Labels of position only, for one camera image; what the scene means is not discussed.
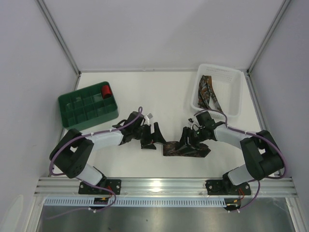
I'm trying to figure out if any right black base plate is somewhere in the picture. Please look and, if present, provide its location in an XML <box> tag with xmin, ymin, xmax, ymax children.
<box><xmin>205</xmin><ymin>179</ymin><xmax>252</xmax><ymax>196</ymax></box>

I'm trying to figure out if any white slotted cable duct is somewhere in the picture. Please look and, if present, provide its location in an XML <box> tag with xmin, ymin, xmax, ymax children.
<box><xmin>44</xmin><ymin>197</ymin><xmax>226</xmax><ymax>207</ymax></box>

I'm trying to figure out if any red rolled tie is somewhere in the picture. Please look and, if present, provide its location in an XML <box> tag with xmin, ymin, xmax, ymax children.
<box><xmin>101</xmin><ymin>85</ymin><xmax>112</xmax><ymax>99</ymax></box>

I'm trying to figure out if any left aluminium frame post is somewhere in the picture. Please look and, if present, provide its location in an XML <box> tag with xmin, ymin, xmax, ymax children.
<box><xmin>35</xmin><ymin>0</ymin><xmax>81</xmax><ymax>77</ymax></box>

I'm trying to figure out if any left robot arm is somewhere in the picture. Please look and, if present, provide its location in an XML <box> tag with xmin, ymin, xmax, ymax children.
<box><xmin>49</xmin><ymin>111</ymin><xmax>167</xmax><ymax>188</ymax></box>

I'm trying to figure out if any green compartment tray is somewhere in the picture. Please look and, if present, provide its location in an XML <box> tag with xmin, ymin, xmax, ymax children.
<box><xmin>57</xmin><ymin>81</ymin><xmax>119</xmax><ymax>131</ymax></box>

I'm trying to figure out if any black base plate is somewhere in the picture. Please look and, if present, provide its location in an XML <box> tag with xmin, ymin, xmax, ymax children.
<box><xmin>205</xmin><ymin>179</ymin><xmax>252</xmax><ymax>196</ymax></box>
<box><xmin>78</xmin><ymin>179</ymin><xmax>122</xmax><ymax>195</ymax></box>

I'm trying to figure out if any right aluminium frame post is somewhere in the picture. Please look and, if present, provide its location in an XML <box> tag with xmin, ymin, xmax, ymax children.
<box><xmin>247</xmin><ymin>0</ymin><xmax>293</xmax><ymax>75</ymax></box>

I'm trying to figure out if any aluminium mounting rail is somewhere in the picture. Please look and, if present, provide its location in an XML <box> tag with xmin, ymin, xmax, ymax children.
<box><xmin>34</xmin><ymin>177</ymin><xmax>297</xmax><ymax>198</ymax></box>

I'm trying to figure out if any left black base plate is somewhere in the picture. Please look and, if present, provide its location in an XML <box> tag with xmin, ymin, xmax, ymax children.
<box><xmin>78</xmin><ymin>179</ymin><xmax>122</xmax><ymax>195</ymax></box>

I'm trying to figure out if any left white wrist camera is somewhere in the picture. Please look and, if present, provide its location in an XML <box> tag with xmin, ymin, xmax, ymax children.
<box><xmin>144</xmin><ymin>113</ymin><xmax>153</xmax><ymax>126</ymax></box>

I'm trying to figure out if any dark brown patterned tie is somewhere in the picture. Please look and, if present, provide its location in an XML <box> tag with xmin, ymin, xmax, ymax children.
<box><xmin>163</xmin><ymin>141</ymin><xmax>211</xmax><ymax>158</ymax></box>

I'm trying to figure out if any aluminium frame post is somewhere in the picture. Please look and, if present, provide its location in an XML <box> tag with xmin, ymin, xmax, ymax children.
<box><xmin>35</xmin><ymin>0</ymin><xmax>81</xmax><ymax>77</ymax></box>
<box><xmin>247</xmin><ymin>0</ymin><xmax>293</xmax><ymax>75</ymax></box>

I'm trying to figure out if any orange blue patterned tie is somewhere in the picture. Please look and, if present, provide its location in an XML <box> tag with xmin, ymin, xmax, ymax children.
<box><xmin>198</xmin><ymin>75</ymin><xmax>223</xmax><ymax>113</ymax></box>

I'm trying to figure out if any white plastic basket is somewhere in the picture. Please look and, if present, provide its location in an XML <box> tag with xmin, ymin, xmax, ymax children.
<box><xmin>190</xmin><ymin>64</ymin><xmax>244</xmax><ymax>119</ymax></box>

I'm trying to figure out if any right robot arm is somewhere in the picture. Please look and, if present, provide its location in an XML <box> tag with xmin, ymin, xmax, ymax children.
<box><xmin>176</xmin><ymin>109</ymin><xmax>286</xmax><ymax>186</ymax></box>

